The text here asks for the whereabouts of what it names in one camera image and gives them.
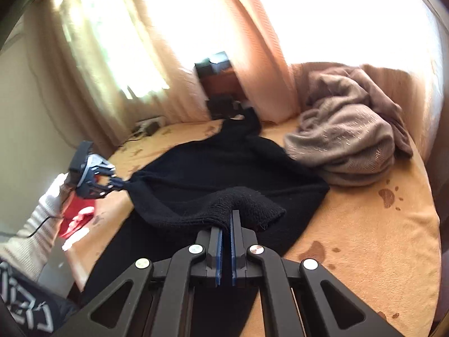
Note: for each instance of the dark box on nightstand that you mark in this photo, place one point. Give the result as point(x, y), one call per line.
point(213, 65)

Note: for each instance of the white power strip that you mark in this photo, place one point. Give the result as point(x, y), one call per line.
point(154, 121)

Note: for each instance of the cream ribbed left sleeve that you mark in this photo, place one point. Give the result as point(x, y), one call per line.
point(28, 251)

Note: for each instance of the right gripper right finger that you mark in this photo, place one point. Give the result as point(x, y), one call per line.
point(299, 299)

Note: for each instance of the black knit sweater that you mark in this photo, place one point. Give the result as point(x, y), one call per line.
point(199, 184)

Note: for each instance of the black box beside bed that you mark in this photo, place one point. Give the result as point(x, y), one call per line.
point(222, 106)

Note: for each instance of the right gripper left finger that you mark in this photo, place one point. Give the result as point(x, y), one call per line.
point(152, 299)

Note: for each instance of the taupe knit sweater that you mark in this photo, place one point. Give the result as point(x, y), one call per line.
point(351, 132)

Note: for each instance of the person's left hand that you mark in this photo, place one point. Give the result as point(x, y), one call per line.
point(66, 195)

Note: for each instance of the orange woven curtain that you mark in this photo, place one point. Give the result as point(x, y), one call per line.
point(259, 63)

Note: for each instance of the wooden nightstand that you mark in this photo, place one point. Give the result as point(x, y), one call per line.
point(225, 82)

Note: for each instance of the black charger adapter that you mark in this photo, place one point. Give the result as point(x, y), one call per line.
point(152, 128)

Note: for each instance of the cream lace curtain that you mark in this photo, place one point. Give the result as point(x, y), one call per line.
point(113, 63)

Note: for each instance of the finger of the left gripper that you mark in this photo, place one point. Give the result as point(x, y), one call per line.
point(115, 184)

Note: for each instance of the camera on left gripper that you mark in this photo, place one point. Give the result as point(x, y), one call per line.
point(78, 163)

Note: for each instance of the red cloth on bed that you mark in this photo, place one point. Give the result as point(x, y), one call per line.
point(78, 214)

